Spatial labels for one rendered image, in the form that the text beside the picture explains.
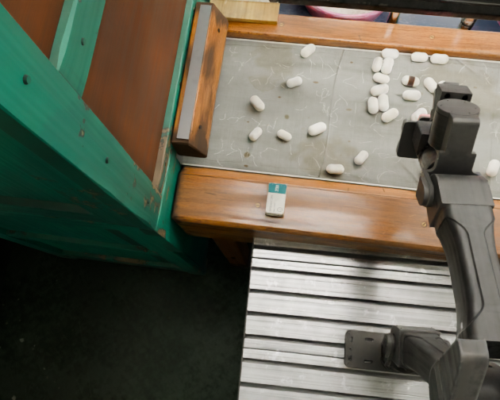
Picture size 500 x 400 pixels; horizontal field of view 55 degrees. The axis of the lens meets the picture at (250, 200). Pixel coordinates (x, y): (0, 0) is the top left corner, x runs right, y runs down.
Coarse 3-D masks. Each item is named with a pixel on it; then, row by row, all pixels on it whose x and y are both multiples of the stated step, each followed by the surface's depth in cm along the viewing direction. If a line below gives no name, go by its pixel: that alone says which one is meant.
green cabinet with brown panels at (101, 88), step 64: (0, 0) 37; (64, 0) 47; (128, 0) 63; (192, 0) 92; (0, 64) 36; (64, 64) 46; (128, 64) 65; (0, 128) 41; (64, 128) 47; (128, 128) 68; (0, 192) 78; (64, 192) 64; (128, 192) 67
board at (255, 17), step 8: (216, 0) 103; (224, 0) 103; (232, 0) 103; (224, 8) 103; (232, 8) 102; (240, 8) 102; (248, 8) 102; (256, 8) 102; (264, 8) 102; (272, 8) 102; (232, 16) 102; (240, 16) 102; (248, 16) 102; (256, 16) 102; (264, 16) 102; (272, 16) 102; (272, 24) 102
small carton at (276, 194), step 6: (270, 186) 91; (276, 186) 91; (282, 186) 91; (270, 192) 91; (276, 192) 91; (282, 192) 91; (270, 198) 91; (276, 198) 90; (282, 198) 90; (270, 204) 90; (276, 204) 90; (282, 204) 90; (270, 210) 90; (276, 210) 90; (282, 210) 90; (282, 216) 91
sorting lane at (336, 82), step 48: (240, 48) 104; (288, 48) 103; (336, 48) 103; (240, 96) 101; (288, 96) 101; (336, 96) 100; (432, 96) 99; (480, 96) 99; (240, 144) 98; (288, 144) 98; (336, 144) 97; (384, 144) 97; (480, 144) 96
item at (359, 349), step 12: (348, 336) 94; (360, 336) 94; (372, 336) 93; (348, 348) 93; (360, 348) 93; (372, 348) 93; (348, 360) 92; (360, 360) 92; (372, 360) 92; (396, 372) 91; (408, 372) 85
